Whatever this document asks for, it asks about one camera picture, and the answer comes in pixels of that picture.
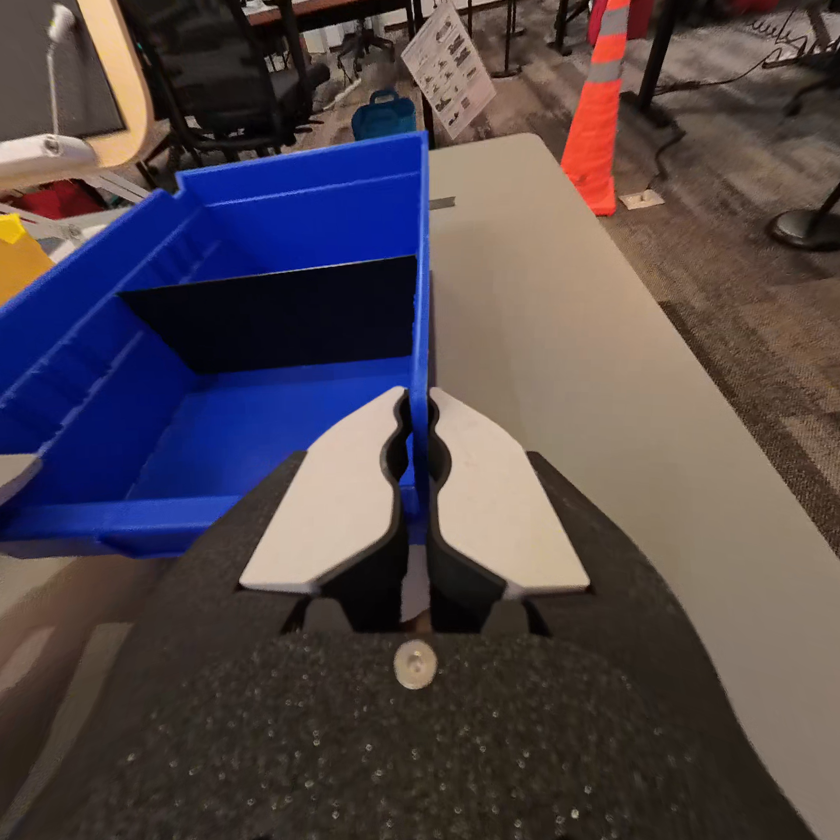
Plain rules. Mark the black office chair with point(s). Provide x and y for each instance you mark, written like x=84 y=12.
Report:
x=216 y=65

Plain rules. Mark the blue bag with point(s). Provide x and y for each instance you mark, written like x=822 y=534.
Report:
x=384 y=121

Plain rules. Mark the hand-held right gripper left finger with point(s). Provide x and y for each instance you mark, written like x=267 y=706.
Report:
x=328 y=512

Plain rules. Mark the blue plastic bin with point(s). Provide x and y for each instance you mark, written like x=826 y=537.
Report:
x=262 y=420

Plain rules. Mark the orange traffic cone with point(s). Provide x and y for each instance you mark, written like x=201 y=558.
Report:
x=597 y=131

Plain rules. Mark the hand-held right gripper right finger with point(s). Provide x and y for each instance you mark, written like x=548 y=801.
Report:
x=505 y=518

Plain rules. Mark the white mounting bar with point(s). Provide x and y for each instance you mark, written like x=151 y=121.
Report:
x=39 y=154

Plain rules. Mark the yellow plastic bin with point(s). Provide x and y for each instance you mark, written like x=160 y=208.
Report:
x=19 y=262

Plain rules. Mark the white floor outlet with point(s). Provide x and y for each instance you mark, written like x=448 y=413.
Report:
x=642 y=199

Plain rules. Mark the black round stand base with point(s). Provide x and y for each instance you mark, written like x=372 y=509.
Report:
x=804 y=229

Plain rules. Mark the printed paper sheet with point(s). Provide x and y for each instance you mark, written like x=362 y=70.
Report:
x=449 y=65

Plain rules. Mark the black bin divider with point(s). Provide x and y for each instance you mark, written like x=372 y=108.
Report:
x=275 y=315

